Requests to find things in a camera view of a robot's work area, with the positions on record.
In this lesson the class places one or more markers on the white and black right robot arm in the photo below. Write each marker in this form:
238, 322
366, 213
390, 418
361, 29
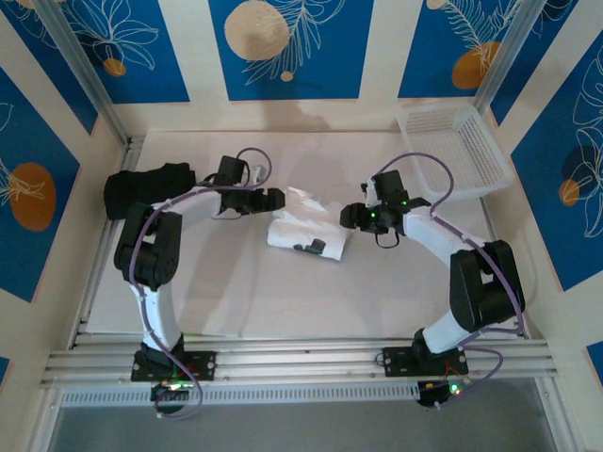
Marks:
485, 282

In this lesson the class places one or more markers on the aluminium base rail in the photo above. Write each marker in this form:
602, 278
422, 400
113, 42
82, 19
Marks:
301, 360

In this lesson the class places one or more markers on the small controller circuit board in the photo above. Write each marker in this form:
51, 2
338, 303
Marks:
431, 393
162, 392

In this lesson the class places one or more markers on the white t-shirt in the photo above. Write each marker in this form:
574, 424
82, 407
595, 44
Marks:
306, 221

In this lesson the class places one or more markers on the aluminium table side rail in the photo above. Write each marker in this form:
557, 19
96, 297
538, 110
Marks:
134, 148
490, 221

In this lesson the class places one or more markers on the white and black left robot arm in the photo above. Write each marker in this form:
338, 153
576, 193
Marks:
151, 249

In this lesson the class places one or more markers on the aluminium frame post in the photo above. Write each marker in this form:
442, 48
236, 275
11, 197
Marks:
85, 70
505, 56

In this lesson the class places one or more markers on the white plastic mesh basket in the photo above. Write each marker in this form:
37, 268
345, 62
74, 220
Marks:
452, 155

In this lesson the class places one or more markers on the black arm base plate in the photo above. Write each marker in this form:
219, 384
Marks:
205, 365
396, 360

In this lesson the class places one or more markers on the black folded garment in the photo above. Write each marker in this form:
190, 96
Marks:
127, 186

